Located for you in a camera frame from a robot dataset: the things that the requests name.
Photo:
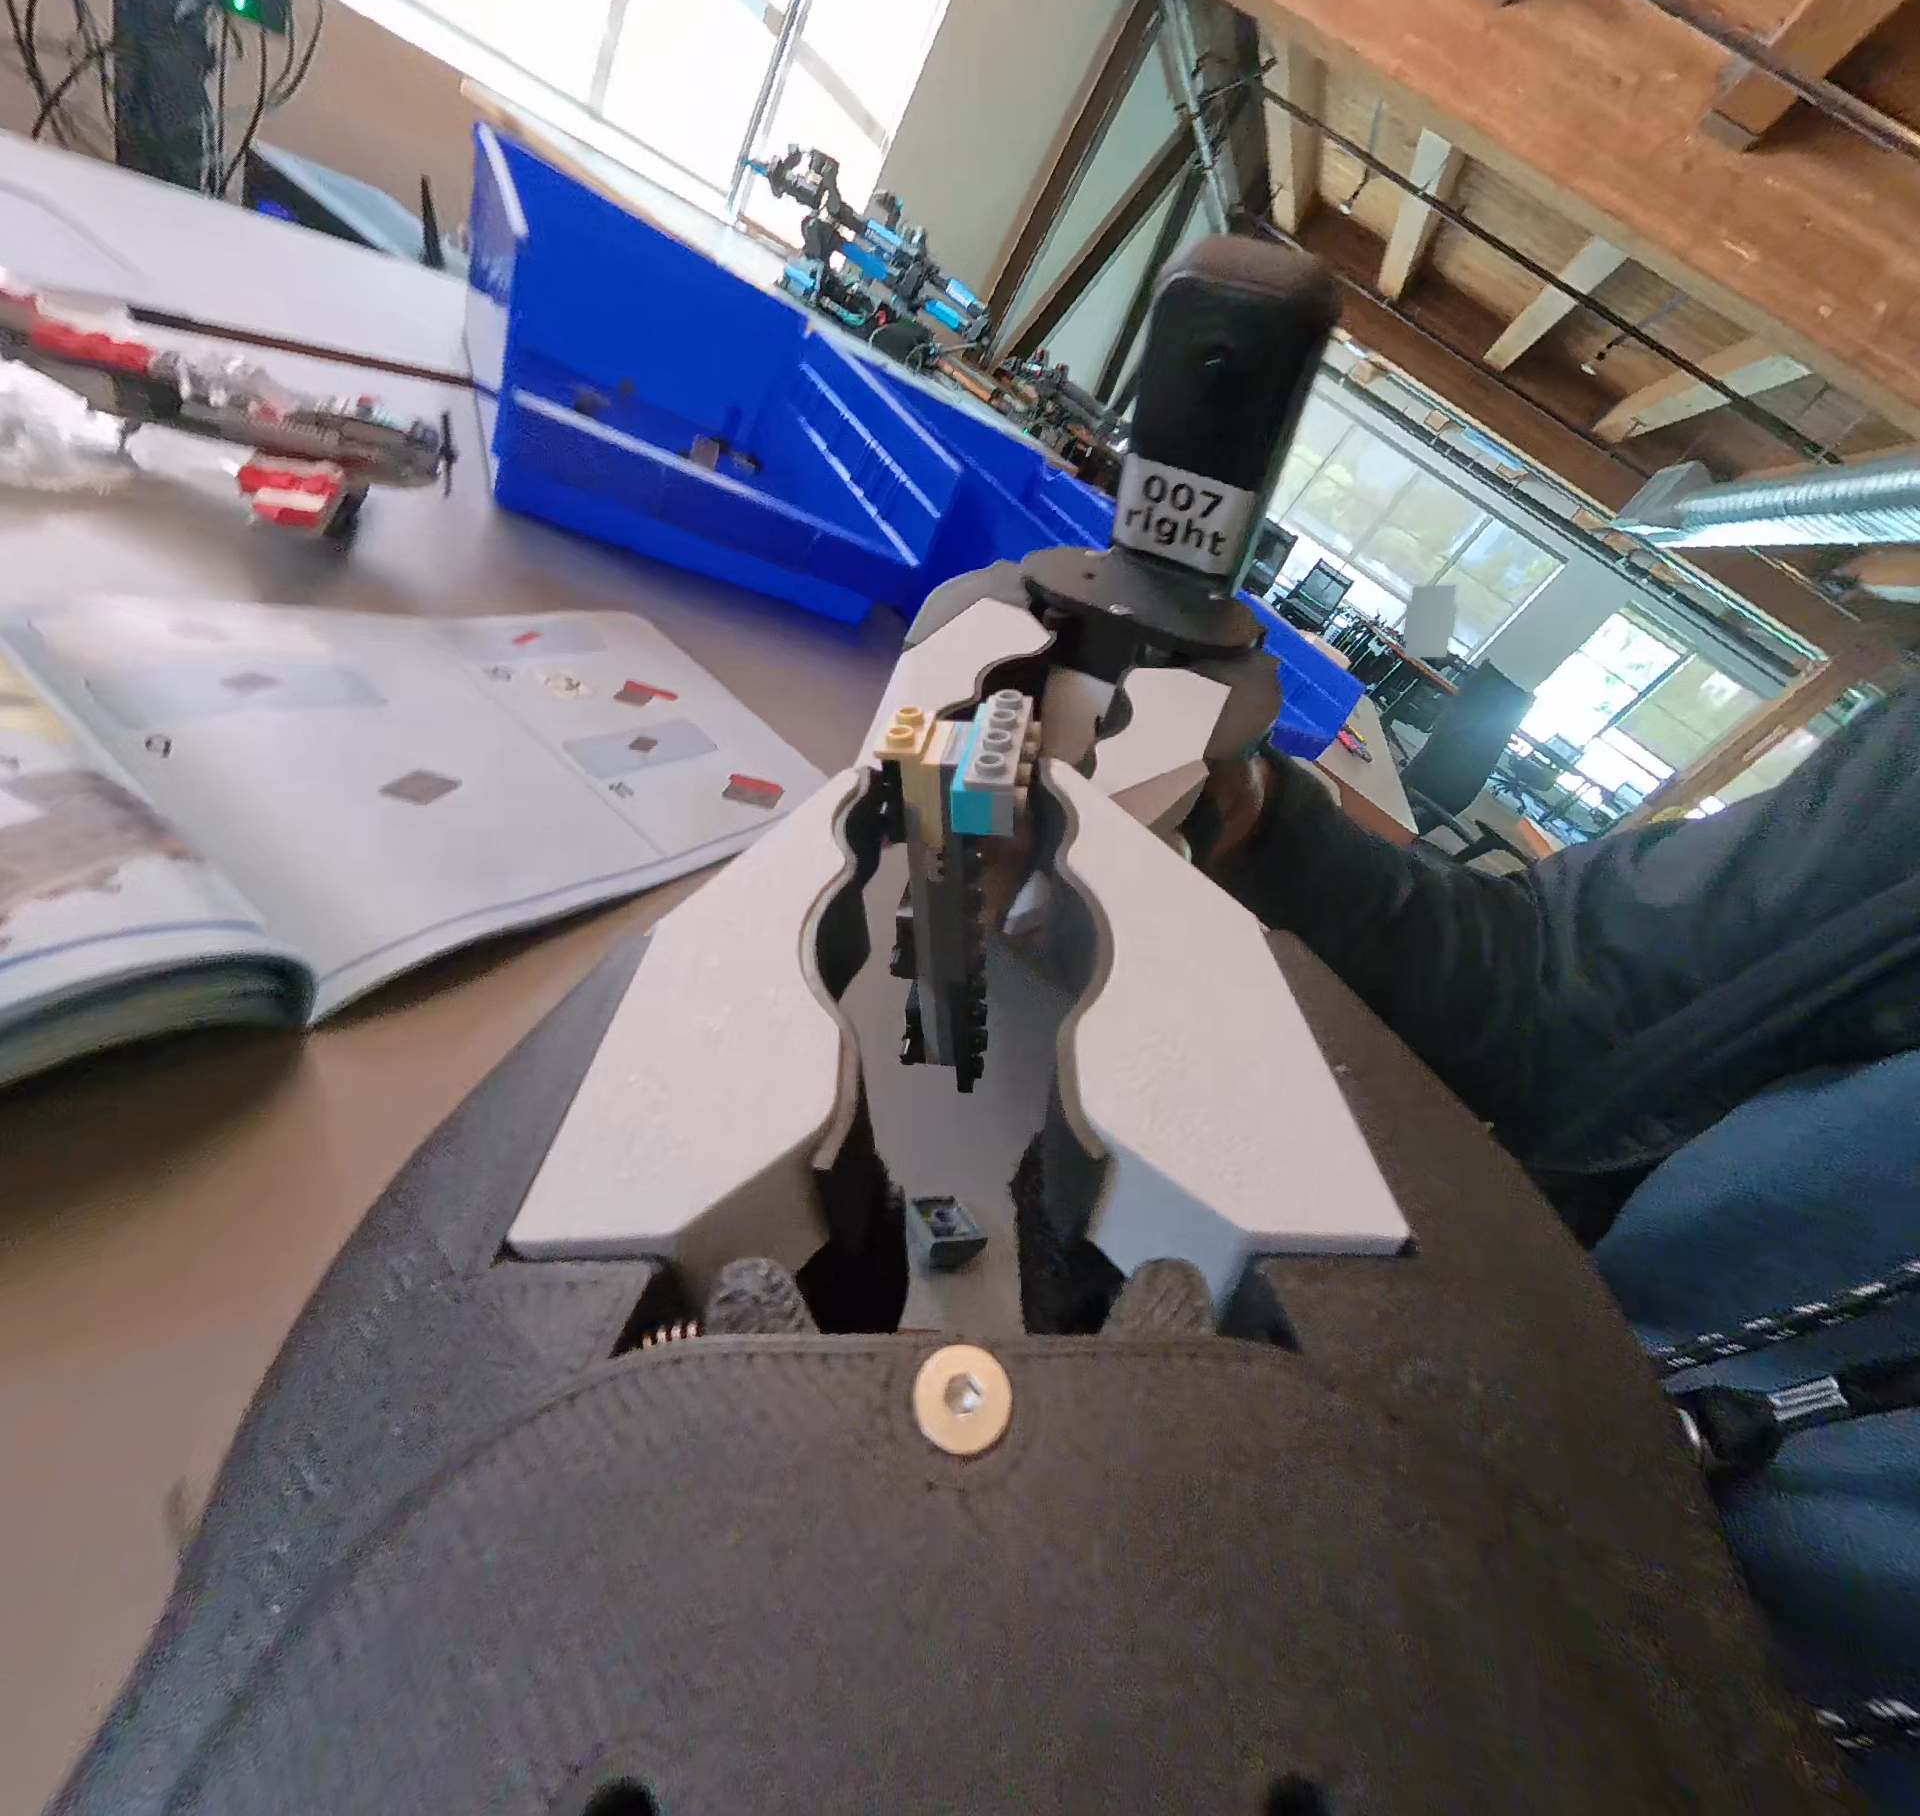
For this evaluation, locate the person's right hand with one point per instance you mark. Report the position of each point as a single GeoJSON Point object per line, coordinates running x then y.
{"type": "Point", "coordinates": [1231, 818]}

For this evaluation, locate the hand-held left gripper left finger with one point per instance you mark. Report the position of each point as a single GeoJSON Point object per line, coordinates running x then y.
{"type": "Point", "coordinates": [705, 1051]}

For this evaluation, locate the brown desk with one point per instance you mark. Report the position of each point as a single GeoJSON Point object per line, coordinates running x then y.
{"type": "Point", "coordinates": [180, 1245]}

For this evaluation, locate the blue plastic parts bin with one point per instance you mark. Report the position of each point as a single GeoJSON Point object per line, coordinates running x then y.
{"type": "Point", "coordinates": [645, 391]}

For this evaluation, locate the black desktop device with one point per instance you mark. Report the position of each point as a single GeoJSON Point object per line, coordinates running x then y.
{"type": "Point", "coordinates": [331, 203]}

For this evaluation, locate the clear plastic bag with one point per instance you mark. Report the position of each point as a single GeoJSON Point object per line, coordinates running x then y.
{"type": "Point", "coordinates": [45, 444]}

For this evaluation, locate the person's blue jacket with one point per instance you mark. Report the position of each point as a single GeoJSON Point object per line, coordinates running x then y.
{"type": "Point", "coordinates": [1799, 1245]}

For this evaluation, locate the large paned window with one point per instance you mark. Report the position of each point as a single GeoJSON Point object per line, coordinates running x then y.
{"type": "Point", "coordinates": [676, 14]}

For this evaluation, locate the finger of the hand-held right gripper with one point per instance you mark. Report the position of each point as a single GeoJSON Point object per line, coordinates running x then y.
{"type": "Point", "coordinates": [960, 647]}
{"type": "Point", "coordinates": [1192, 736]}

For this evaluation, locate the silver ventilation duct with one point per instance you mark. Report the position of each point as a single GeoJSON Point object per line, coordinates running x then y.
{"type": "Point", "coordinates": [1784, 496]}

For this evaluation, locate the black camera rig green lights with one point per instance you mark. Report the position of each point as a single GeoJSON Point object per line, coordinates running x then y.
{"type": "Point", "coordinates": [180, 47]}

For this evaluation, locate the person's right forearm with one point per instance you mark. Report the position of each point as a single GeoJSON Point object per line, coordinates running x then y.
{"type": "Point", "coordinates": [1575, 945]}

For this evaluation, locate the tan grey teal brick assembly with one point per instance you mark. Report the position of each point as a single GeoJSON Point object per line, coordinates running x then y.
{"type": "Point", "coordinates": [947, 856]}

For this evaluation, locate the small dark brick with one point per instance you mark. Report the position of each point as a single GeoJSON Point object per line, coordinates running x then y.
{"type": "Point", "coordinates": [947, 1230]}

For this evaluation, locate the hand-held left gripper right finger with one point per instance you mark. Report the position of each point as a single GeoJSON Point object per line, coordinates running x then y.
{"type": "Point", "coordinates": [1216, 1081]}

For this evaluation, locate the row of benchtop robot arms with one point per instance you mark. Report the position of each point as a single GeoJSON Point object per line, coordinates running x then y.
{"type": "Point", "coordinates": [856, 240]}

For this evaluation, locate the black office chair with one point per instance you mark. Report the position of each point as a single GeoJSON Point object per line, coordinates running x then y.
{"type": "Point", "coordinates": [1470, 752]}

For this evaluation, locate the red grey brick spaceship model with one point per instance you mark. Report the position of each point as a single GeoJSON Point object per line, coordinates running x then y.
{"type": "Point", "coordinates": [286, 449]}

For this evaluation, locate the brick instruction booklet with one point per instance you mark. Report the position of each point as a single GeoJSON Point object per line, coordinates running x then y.
{"type": "Point", "coordinates": [375, 766]}

